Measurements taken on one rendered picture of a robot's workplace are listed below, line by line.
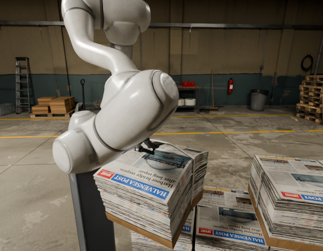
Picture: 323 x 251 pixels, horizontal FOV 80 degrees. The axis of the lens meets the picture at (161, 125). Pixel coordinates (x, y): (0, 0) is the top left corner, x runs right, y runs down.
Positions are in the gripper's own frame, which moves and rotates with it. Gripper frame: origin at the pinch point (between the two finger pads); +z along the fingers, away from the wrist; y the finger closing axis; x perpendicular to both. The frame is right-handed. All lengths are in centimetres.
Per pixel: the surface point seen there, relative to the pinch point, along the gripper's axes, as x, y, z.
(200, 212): 13, 45, 20
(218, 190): 16, 44, 41
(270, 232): 43, 39, 15
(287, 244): 49, 42, 16
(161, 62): -328, -79, 568
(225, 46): -138, -150, 689
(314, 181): 55, 20, 30
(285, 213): 46, 29, 14
